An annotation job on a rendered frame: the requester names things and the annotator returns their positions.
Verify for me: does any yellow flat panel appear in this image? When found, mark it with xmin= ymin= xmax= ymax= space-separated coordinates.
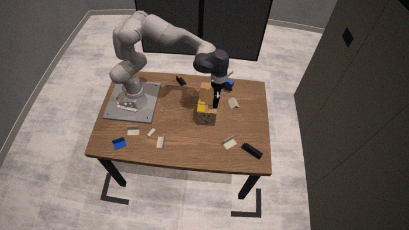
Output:
xmin=197 ymin=101 xmax=205 ymax=113

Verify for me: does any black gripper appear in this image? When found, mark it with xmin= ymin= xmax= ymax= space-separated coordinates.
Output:
xmin=211 ymin=82 xmax=225 ymax=109

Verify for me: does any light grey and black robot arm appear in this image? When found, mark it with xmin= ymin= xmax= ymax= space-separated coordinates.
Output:
xmin=109 ymin=11 xmax=233 ymax=113

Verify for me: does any brown cardboard box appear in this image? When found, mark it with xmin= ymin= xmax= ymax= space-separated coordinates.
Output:
xmin=197 ymin=82 xmax=217 ymax=126

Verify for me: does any blue rectangular block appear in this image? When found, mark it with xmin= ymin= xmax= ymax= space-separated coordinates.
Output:
xmin=226 ymin=79 xmax=234 ymax=87

